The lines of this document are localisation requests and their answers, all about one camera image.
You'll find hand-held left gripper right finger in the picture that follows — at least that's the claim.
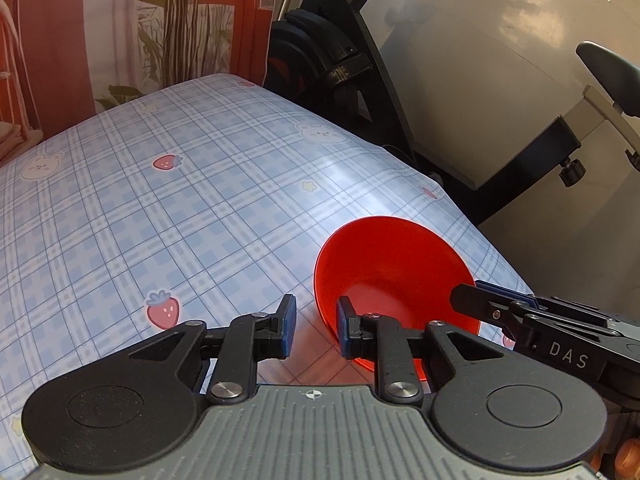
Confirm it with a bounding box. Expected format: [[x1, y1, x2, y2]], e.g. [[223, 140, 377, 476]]
[[336, 296, 506, 405]]

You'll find red bowl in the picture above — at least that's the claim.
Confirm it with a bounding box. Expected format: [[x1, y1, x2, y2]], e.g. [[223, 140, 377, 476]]
[[313, 216, 485, 380]]

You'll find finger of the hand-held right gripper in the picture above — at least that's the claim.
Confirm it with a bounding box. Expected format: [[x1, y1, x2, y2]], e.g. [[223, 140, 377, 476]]
[[449, 283, 538, 335], [474, 281, 621, 323]]

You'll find blue plaid tablecloth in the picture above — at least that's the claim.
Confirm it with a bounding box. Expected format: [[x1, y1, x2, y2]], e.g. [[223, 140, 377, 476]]
[[0, 74, 537, 480]]

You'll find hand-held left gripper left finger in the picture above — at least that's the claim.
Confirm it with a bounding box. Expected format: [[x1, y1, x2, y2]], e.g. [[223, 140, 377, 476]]
[[127, 294, 298, 406]]

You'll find printed backdrop cloth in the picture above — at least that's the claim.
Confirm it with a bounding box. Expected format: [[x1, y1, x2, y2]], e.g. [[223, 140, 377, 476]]
[[0, 0, 292, 162]]

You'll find black exercise bike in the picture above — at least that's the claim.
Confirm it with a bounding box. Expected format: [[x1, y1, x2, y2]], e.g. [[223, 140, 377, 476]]
[[262, 0, 640, 224]]

